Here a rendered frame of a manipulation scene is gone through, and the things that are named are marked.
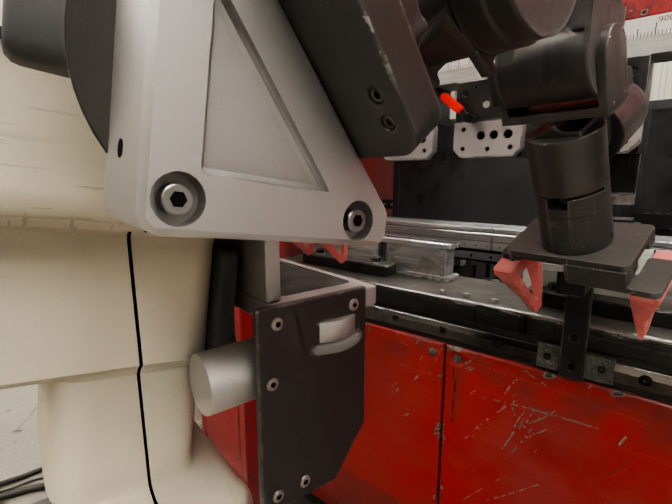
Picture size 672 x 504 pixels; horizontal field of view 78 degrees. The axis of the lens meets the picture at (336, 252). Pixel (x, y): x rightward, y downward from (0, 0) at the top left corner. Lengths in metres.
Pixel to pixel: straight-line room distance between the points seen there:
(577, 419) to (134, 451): 0.77
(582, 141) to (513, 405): 0.68
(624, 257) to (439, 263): 0.70
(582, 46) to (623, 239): 0.17
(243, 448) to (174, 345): 1.18
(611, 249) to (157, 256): 0.36
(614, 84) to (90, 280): 0.37
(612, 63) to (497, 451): 0.83
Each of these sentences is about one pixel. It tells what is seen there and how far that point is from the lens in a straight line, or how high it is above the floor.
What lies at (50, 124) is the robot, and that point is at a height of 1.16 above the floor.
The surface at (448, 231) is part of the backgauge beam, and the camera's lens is 1.33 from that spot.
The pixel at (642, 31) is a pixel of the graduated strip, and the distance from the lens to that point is 0.96.
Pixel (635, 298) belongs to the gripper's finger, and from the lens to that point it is 0.41.
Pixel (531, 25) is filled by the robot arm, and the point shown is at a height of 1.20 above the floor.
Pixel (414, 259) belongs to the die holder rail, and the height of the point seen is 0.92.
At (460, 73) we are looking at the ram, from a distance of 1.04.
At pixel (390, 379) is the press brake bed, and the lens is 1.08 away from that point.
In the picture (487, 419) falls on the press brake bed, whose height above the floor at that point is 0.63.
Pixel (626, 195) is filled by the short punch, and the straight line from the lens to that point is 0.97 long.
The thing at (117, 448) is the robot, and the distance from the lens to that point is 0.36.
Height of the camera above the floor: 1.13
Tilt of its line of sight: 10 degrees down
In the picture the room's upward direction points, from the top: straight up
